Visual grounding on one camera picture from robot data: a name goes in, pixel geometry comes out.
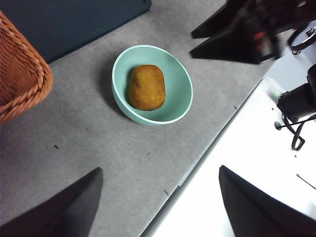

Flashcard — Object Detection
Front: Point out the black rectangular tray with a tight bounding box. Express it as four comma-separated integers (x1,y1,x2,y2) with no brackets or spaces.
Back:
0,0,152,64

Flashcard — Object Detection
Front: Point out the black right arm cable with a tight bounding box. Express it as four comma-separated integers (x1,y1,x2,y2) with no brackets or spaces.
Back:
287,21,316,55

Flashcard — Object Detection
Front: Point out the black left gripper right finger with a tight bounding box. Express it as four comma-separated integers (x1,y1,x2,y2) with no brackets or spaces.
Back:
219,165,316,237

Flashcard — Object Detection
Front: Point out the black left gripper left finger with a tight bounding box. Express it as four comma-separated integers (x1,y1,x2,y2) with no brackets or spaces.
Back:
0,167,103,237

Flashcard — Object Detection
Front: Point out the orange brown kiwi fruit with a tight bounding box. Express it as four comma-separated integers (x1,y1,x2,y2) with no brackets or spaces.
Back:
127,64,166,111

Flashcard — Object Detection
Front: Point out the brown wicker basket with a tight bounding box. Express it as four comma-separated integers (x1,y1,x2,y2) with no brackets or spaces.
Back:
0,9,54,125

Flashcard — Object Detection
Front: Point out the black device cable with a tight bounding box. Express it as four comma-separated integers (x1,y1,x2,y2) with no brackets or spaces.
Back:
274,113,316,151

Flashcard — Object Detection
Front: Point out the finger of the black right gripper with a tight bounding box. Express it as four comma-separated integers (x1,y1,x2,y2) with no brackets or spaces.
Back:
191,0,247,39
189,19,260,65

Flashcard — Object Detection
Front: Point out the thin black wire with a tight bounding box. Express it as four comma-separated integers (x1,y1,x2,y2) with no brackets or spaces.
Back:
296,173,316,191

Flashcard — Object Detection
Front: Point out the teal ceramic bowl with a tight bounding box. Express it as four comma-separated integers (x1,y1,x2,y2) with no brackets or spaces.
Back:
111,44,194,126

